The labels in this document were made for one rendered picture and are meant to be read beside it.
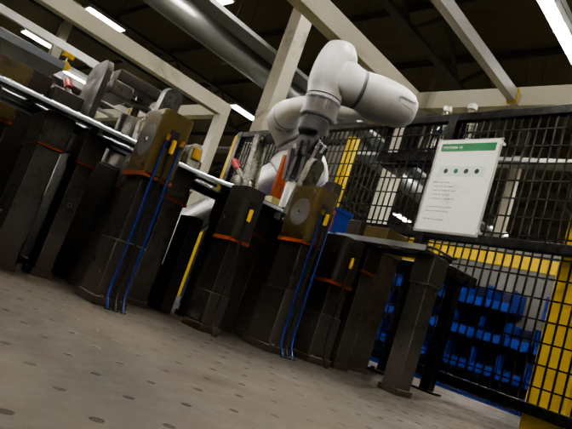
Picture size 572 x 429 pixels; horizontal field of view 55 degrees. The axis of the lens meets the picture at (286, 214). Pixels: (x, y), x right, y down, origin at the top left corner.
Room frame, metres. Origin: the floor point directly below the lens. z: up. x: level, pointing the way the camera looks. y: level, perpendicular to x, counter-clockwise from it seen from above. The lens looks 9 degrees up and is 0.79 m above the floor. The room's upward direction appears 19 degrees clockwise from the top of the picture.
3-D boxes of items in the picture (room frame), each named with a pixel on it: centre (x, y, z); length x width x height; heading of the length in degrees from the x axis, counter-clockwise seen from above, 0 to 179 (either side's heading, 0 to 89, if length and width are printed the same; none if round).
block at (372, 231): (1.39, -0.26, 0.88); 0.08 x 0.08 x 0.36; 37
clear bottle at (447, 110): (1.80, -0.42, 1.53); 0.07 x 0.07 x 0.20
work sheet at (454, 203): (1.59, -0.47, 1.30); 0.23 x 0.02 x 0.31; 37
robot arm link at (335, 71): (1.29, -0.01, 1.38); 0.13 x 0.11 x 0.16; 102
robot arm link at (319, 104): (1.29, 0.00, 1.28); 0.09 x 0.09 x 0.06
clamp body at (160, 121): (0.93, 0.24, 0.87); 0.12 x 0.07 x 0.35; 37
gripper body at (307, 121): (1.29, 0.00, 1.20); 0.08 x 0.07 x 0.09; 37
